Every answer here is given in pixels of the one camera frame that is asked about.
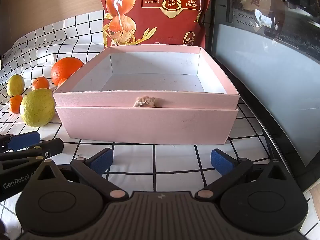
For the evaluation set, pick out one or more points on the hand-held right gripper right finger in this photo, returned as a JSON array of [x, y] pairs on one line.
[[220, 161]]

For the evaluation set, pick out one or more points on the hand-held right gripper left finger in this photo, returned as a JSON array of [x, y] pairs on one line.
[[102, 161]]

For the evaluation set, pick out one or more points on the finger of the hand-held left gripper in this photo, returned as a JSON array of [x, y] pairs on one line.
[[25, 138], [52, 146]]

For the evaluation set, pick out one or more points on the large green guava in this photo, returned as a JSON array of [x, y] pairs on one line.
[[37, 107]]

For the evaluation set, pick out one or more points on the small tangerine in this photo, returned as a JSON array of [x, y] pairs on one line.
[[62, 81], [15, 104], [40, 83]]

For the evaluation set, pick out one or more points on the small green guava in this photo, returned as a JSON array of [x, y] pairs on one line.
[[15, 86]]

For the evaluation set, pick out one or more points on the pink cardboard box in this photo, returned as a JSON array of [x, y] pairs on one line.
[[150, 125]]

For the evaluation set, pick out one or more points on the large orange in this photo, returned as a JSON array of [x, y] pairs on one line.
[[66, 71]]

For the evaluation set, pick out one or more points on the checkered white tablecloth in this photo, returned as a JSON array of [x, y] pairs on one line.
[[175, 165]]

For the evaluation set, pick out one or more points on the glass panel computer case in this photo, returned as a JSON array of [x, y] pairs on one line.
[[275, 80]]

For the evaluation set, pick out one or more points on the red snack bag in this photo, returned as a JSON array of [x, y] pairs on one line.
[[160, 30]]

